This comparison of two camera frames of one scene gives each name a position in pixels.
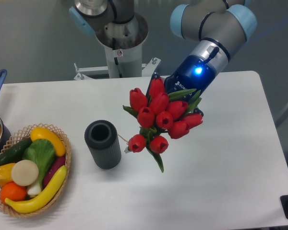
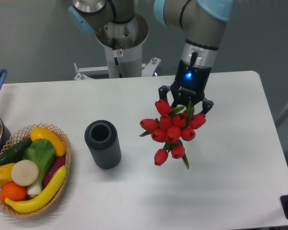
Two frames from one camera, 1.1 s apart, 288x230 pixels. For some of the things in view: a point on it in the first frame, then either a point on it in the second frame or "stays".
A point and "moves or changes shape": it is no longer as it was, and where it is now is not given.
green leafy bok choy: [42, 152] stays
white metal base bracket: [146, 69] stays
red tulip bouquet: [158, 112] moves or changes shape
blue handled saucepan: [0, 137] stays
